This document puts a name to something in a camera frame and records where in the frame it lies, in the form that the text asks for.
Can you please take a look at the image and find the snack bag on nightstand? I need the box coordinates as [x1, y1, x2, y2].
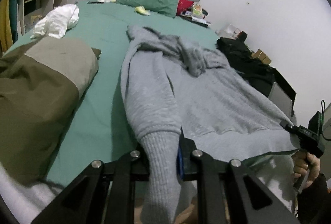
[191, 2, 205, 18]

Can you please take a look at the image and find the black remote control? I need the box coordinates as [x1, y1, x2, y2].
[88, 1, 103, 4]

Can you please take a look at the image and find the white crumpled garment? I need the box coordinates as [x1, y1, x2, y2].
[30, 4, 79, 39]

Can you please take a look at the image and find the right hand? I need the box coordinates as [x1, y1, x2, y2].
[292, 151, 320, 189]

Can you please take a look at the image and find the beige wooden desk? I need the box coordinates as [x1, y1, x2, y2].
[17, 0, 68, 37]

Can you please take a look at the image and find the grey hoodie sweatshirt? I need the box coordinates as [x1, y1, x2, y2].
[121, 25, 299, 223]

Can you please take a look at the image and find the olive beige garment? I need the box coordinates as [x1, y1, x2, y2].
[1, 37, 101, 185]

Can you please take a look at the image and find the teal curtain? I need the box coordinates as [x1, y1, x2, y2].
[9, 0, 18, 43]

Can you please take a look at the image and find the black clothes pile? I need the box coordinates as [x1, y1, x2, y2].
[217, 37, 274, 92]

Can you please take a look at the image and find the yellow curtain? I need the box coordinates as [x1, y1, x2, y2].
[0, 0, 13, 55]

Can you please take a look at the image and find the yellow crumpled item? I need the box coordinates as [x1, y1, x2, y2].
[135, 6, 150, 16]

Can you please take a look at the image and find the green bed sheet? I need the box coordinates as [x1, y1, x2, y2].
[1, 2, 217, 186]

